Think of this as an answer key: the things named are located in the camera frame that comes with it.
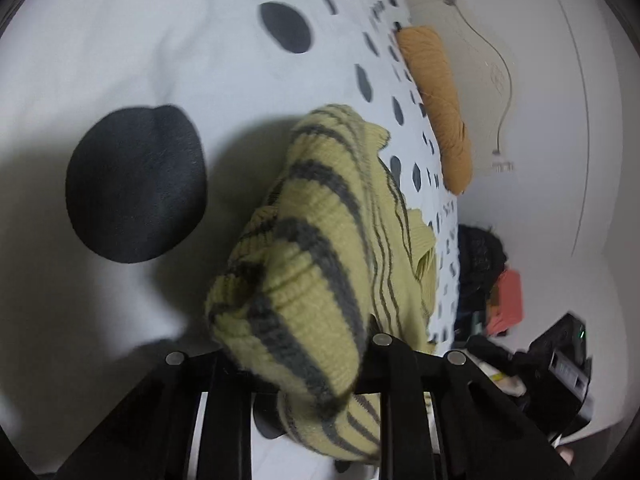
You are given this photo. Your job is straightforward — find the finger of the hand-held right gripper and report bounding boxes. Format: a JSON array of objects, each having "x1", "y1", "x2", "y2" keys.
[{"x1": 465, "y1": 335, "x2": 531, "y2": 378}]

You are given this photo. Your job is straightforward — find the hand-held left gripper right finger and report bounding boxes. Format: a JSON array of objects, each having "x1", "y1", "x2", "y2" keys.
[{"x1": 357, "y1": 315, "x2": 576, "y2": 480}]

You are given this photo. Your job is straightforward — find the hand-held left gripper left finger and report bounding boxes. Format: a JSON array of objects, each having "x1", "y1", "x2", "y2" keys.
[{"x1": 50, "y1": 352, "x2": 253, "y2": 480}]

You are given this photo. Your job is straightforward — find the yellow striped knit sweater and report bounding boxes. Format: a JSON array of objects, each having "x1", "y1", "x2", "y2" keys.
[{"x1": 205, "y1": 104, "x2": 441, "y2": 463}]

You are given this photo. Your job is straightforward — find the orange cloth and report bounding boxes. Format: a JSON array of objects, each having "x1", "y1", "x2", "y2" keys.
[{"x1": 486, "y1": 269, "x2": 525, "y2": 337}]

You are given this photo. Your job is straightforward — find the black backpack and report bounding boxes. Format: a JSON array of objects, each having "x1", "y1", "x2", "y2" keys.
[{"x1": 456, "y1": 224, "x2": 508, "y2": 333}]

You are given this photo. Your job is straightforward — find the orange knitted garment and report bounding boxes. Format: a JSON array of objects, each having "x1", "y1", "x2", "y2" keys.
[{"x1": 397, "y1": 25, "x2": 473, "y2": 196}]

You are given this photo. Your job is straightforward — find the beige bed headboard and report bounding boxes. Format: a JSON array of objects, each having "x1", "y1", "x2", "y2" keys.
[{"x1": 400, "y1": 0, "x2": 516, "y2": 177}]

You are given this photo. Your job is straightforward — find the white polka dot bed cover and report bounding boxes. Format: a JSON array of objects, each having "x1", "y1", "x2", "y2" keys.
[{"x1": 0, "y1": 0, "x2": 461, "y2": 476}]

